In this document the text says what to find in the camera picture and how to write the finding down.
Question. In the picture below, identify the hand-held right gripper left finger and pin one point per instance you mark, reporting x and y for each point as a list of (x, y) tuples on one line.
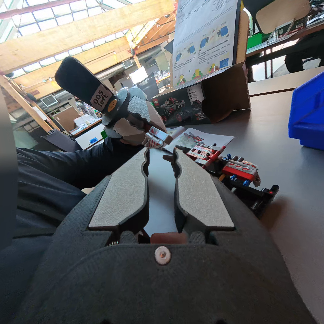
[(121, 192)]

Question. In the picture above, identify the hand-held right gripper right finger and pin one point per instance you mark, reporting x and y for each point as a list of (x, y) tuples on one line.
[(200, 197)]

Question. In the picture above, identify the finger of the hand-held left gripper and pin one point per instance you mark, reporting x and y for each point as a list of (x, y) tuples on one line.
[(141, 106), (126, 133)]

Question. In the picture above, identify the grey red lego panel piece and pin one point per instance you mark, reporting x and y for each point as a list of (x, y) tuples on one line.
[(159, 138)]

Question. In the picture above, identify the red grey lego vehicle model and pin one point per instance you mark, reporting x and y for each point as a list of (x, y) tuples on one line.
[(227, 169)]

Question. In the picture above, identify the person's left forearm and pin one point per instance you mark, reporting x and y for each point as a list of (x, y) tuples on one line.
[(76, 164)]

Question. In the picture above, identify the lego set cardboard box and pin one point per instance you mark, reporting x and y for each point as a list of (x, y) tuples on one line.
[(182, 111)]

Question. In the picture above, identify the lego instruction booklet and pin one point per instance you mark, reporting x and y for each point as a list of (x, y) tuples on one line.
[(217, 139)]

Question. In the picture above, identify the person's right hand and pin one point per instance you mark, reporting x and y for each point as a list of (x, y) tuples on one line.
[(168, 238)]

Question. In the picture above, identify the white background screen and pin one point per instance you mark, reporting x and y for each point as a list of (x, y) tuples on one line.
[(138, 75)]

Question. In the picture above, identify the wooden background desk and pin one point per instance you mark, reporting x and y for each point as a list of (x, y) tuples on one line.
[(65, 119)]

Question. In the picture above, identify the person's dark clothing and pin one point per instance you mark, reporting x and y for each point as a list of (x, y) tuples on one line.
[(43, 210)]

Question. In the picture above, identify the printed instruction sheet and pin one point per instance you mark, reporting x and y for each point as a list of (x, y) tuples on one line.
[(202, 25)]

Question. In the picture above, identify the green box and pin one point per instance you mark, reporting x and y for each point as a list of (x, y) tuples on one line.
[(257, 41)]

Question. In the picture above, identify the blue plastic storage bin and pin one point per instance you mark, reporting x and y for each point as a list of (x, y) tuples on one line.
[(308, 119)]

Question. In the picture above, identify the tan backed chair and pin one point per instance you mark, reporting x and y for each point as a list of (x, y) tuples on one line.
[(281, 15)]

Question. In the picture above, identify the dark seated figure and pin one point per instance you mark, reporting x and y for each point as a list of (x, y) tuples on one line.
[(303, 55)]

